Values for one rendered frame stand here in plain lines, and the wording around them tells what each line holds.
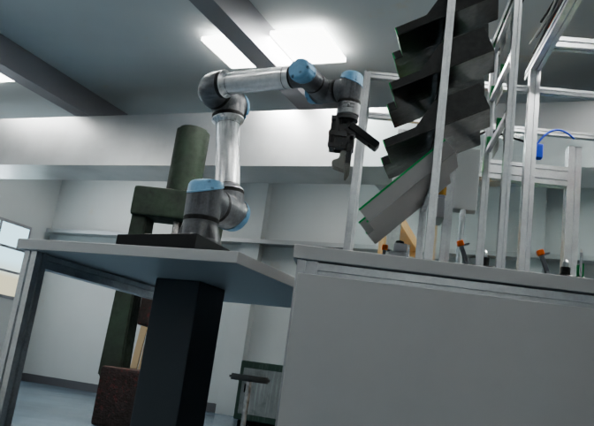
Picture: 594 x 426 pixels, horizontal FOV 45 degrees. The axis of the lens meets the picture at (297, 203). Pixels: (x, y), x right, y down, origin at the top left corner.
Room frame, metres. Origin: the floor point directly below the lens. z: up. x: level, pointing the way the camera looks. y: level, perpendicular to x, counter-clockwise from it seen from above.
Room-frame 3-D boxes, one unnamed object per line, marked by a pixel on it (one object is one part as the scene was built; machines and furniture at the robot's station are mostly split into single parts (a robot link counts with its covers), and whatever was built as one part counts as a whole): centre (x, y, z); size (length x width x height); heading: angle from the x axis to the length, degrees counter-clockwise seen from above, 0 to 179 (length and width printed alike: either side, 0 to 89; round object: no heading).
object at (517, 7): (1.86, -0.43, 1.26); 0.36 x 0.21 x 0.80; 174
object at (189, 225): (2.29, 0.30, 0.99); 0.15 x 0.15 x 0.10
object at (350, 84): (2.21, -0.12, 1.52); 0.09 x 0.08 x 0.11; 59
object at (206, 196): (2.30, 0.30, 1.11); 0.13 x 0.12 x 0.14; 149
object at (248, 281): (2.26, 0.25, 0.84); 0.90 x 0.70 x 0.03; 155
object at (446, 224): (2.40, -0.52, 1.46); 0.03 x 0.03 x 1.00; 84
